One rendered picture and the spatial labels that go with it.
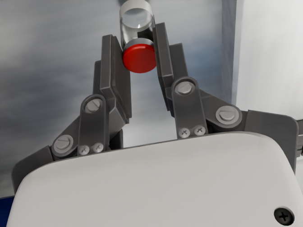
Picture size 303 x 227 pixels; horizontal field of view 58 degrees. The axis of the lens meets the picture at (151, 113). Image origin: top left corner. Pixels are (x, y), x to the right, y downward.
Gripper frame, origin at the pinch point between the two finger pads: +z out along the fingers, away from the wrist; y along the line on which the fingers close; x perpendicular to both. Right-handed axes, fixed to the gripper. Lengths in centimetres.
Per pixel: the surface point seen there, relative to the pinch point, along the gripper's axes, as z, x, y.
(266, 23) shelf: 6.7, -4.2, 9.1
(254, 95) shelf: 6.7, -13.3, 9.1
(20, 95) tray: 6.0, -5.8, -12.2
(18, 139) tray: 5.9, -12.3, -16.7
